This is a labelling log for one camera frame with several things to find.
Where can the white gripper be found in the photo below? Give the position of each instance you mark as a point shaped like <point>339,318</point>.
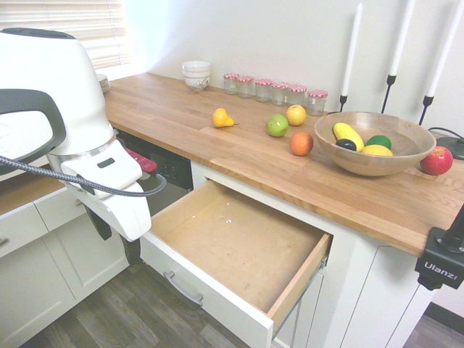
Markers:
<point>119,203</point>

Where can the white wooden drawer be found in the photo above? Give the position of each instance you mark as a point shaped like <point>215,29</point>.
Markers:
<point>235,235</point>

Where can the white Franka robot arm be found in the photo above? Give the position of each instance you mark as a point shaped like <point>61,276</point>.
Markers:
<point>43,72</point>

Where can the white side cabinet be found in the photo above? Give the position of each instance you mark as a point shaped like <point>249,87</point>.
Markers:
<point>36,282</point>

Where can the stack of white plates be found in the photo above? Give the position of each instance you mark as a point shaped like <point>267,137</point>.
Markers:
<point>102,83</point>

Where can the yellow pear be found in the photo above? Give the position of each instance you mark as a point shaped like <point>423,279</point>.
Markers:
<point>221,118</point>

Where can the white bowl with pattern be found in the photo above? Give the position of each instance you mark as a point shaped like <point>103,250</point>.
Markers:
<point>196,85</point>

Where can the glass jar red checked lid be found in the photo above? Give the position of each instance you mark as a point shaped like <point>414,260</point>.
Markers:
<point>297,95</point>
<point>231,86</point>
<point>317,104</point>
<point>263,92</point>
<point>280,96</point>
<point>245,88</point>

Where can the green apple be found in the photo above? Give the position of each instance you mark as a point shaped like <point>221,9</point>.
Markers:
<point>277,125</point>

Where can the orange fruit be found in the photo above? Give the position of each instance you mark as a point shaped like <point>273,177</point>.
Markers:
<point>301,144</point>

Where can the yellow apple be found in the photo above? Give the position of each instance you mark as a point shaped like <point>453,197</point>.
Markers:
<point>296,115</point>

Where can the white window blinds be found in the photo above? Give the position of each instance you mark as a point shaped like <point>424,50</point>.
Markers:
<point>72,21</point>

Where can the yellow banana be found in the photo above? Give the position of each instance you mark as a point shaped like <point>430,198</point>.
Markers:
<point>348,134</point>

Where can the large wooden bowl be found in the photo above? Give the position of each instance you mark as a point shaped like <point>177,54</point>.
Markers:
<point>373,165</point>

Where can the white base cabinet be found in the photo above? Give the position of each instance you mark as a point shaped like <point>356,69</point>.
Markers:
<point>380,290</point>

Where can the yellow lemon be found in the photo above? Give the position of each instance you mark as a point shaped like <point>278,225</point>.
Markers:
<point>377,150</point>

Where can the green lime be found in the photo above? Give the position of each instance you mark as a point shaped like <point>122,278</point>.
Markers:
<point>378,141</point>

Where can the white taper candle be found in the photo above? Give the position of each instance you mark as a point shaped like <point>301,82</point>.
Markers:
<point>401,40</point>
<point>445,54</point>
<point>352,50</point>

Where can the red apple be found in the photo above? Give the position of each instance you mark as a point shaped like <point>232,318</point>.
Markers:
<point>436,161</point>

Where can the black lamp base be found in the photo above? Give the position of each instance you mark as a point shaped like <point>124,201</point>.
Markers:
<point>455,145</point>

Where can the black Ulanzi camera clamp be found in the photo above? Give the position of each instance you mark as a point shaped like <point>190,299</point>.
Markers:
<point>440,266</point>

